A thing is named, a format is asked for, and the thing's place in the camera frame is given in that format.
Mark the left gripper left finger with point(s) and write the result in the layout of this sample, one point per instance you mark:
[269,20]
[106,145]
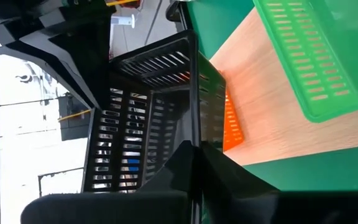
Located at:
[104,208]

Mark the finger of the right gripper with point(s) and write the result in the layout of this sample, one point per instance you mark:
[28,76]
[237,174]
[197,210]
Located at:
[79,56]

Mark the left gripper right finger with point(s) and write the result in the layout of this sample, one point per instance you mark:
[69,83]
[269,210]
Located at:
[275,208]

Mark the orange plastic basket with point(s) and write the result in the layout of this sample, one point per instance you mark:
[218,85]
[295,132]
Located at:
[233,130]

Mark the black plastic basket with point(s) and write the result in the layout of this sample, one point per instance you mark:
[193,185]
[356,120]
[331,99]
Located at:
[194,93]

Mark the green plastic basket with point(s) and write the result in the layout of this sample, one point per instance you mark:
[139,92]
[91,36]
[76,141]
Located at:
[337,46]

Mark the green table mat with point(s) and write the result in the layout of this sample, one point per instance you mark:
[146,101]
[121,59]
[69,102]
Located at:
[322,171]

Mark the black computer case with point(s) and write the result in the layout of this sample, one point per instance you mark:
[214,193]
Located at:
[73,130]

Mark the wooden shelf with black frame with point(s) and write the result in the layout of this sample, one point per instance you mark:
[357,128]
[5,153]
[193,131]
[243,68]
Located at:
[275,124]

